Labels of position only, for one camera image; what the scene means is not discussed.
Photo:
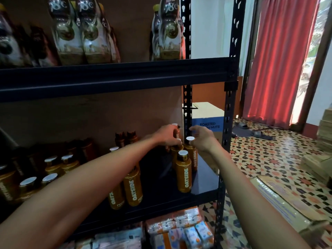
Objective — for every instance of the person's right hand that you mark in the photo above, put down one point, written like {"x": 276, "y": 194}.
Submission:
{"x": 203, "y": 140}

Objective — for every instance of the person's left hand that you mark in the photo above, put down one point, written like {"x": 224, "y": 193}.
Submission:
{"x": 167, "y": 134}

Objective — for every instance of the Oatside bottle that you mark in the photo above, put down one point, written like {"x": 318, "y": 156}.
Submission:
{"x": 177, "y": 151}
{"x": 191, "y": 153}

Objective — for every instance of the orange Oatside bottles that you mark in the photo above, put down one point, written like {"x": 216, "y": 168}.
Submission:
{"x": 132, "y": 186}

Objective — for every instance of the black metal shelf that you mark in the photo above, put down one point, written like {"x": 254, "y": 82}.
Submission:
{"x": 103, "y": 77}

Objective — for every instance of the row of yellow-capped coffee bottles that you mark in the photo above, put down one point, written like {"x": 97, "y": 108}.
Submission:
{"x": 67, "y": 38}

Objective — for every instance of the person's right forearm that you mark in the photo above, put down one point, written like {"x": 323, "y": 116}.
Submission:
{"x": 259, "y": 204}

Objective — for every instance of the person's left forearm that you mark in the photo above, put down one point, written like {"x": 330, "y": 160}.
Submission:
{"x": 78, "y": 199}

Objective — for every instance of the blue white cashew carton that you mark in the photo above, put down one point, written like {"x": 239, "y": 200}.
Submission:
{"x": 207, "y": 114}

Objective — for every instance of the brown wooden cabinet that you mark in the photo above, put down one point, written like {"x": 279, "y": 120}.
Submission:
{"x": 212, "y": 93}

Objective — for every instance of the dark floor mat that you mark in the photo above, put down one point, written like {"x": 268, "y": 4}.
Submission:
{"x": 254, "y": 133}

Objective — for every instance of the row of orange blue packets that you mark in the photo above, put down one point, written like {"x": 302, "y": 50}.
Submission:
{"x": 176, "y": 236}

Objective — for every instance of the red curtain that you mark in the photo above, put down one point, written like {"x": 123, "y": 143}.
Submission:
{"x": 280, "y": 59}

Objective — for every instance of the flat white packet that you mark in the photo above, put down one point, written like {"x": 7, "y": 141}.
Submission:
{"x": 116, "y": 237}

